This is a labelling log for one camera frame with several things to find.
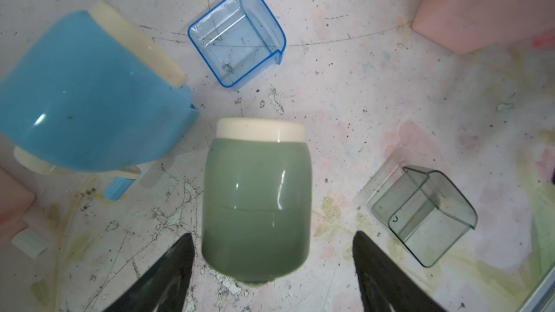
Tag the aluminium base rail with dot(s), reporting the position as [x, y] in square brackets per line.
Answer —
[542, 298]

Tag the pink pencil sharpener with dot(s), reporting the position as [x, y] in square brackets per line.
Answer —
[16, 200]
[463, 26]

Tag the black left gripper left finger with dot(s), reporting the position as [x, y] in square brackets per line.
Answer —
[164, 286]

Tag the grey-green transparent tray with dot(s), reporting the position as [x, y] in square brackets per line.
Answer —
[421, 207]

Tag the pink transparent tray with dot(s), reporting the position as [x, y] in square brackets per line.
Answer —
[544, 41]

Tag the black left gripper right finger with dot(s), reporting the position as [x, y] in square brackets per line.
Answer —
[383, 285]

